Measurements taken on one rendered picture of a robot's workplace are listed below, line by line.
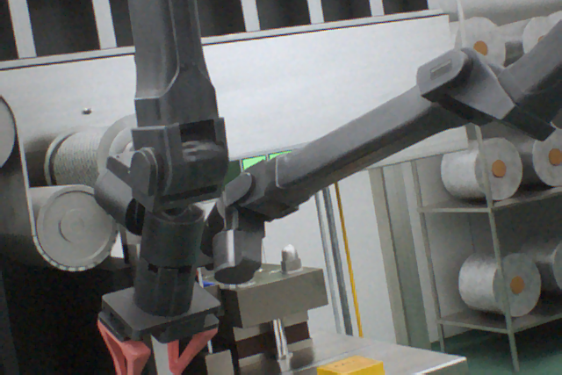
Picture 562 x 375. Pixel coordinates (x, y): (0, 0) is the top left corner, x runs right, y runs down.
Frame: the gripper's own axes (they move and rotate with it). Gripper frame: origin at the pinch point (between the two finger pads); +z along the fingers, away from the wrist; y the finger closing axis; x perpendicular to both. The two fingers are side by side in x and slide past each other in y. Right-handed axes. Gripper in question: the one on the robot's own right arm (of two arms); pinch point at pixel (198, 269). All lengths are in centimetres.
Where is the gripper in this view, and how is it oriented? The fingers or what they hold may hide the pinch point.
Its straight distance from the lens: 166.3
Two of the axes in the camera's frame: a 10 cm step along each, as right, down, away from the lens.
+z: -3.4, 5.3, 7.8
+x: -4.0, -8.3, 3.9
